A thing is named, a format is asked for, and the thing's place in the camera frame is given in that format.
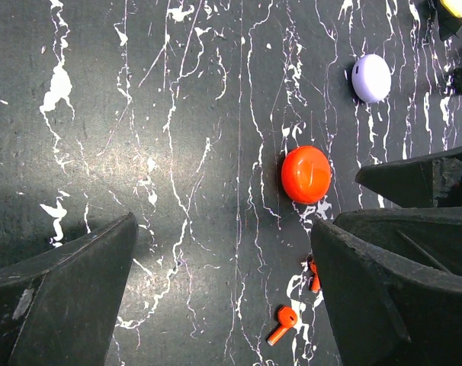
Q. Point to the orange earbud lower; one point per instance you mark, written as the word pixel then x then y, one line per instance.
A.
pixel 287 319

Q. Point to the orange earbud upper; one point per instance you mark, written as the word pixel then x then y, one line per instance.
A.
pixel 315 284

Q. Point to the lilac earbud charging case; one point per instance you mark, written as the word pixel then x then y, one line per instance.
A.
pixel 371 78

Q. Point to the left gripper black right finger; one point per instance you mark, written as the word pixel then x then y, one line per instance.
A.
pixel 392 283

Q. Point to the yellow framed whiteboard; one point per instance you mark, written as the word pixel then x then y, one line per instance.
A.
pixel 459 15

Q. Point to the orange earbud charging case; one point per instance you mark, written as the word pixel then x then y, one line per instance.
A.
pixel 306 175

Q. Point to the orange earbud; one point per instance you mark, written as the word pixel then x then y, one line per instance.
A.
pixel 287 319
pixel 315 284

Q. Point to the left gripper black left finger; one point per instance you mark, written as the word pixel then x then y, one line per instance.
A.
pixel 60 307

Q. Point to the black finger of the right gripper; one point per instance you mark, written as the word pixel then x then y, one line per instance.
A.
pixel 433 180

